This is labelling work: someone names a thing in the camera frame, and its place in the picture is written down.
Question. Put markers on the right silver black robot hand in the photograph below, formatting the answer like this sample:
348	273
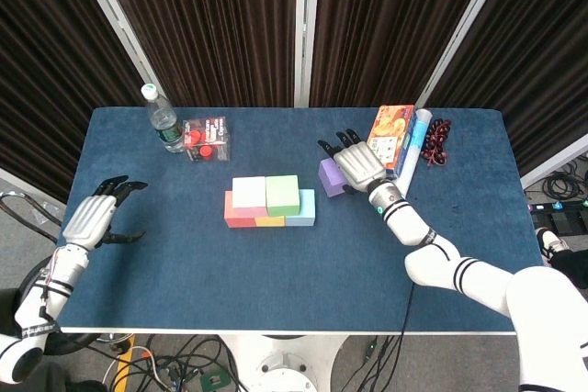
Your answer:
360	164

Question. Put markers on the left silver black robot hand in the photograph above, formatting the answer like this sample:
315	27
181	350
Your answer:
92	217

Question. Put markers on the purple cube block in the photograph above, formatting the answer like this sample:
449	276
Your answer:
328	178

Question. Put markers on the light blue cube block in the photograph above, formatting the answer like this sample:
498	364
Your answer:
305	217

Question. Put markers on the green cube block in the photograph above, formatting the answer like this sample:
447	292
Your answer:
282	194

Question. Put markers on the yellow cube block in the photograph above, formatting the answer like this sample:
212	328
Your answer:
270	222

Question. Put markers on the pink cube block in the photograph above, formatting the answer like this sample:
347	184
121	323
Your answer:
248	192

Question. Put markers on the red cube block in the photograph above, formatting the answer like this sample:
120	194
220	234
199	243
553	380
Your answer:
239	220

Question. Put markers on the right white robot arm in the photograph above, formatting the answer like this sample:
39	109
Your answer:
459	263

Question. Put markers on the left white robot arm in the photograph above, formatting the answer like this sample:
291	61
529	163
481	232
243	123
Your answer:
41	300

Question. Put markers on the blue orange cookie box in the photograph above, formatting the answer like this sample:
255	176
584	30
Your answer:
395	135

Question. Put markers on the plastic wrap roll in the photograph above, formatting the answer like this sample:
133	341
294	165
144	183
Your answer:
415	148

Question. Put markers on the dark red grape bunch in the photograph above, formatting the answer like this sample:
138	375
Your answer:
436	135

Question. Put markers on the clear plastic water bottle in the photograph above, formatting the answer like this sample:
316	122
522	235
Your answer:
165	128

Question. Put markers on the blue fabric table cover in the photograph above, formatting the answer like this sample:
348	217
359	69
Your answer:
294	282

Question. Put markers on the clear box with red stoppers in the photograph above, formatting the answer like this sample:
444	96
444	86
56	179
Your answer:
206	139

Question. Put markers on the dark brown pleated curtain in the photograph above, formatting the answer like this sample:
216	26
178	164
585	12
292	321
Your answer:
41	66
206	20
390	20
542	43

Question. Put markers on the green socket box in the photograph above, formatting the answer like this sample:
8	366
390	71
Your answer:
213	380

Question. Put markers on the white black sneaker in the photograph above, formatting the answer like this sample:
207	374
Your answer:
549	243

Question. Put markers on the black trouser leg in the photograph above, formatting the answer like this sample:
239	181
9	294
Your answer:
572	265

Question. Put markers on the white partition post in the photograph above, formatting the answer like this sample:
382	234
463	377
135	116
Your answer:
556	160
307	29
115	15
464	29

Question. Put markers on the white table frame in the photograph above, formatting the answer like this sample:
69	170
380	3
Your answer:
275	332

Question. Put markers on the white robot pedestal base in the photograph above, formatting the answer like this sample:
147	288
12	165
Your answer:
285	364

